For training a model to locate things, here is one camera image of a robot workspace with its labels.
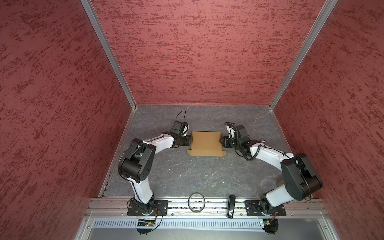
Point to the black rectangular remote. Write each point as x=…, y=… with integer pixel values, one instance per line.
x=231, y=206

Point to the aluminium front frame rail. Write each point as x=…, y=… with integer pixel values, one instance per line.
x=209, y=208

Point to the jar with pink lid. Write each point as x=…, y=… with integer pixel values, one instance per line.
x=280, y=183

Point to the aluminium corner post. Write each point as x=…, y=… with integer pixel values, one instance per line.
x=97, y=26
x=318, y=24

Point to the brown cardboard box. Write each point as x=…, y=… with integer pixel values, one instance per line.
x=206, y=144

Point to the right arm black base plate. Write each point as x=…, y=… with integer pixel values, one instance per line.
x=263, y=209

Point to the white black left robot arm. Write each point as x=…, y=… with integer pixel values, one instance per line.
x=136, y=161

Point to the right rear aluminium corner post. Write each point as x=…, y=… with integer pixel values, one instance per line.
x=318, y=24

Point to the left rear aluminium corner post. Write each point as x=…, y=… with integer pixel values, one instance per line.
x=97, y=26

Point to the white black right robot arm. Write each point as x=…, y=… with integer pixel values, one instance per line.
x=300, y=177

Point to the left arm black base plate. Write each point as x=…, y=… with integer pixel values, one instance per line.
x=135, y=208

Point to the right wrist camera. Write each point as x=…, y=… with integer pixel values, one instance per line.
x=232, y=131

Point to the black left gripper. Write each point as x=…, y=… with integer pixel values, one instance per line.
x=188, y=140

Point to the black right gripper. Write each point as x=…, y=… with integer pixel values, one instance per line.
x=225, y=142

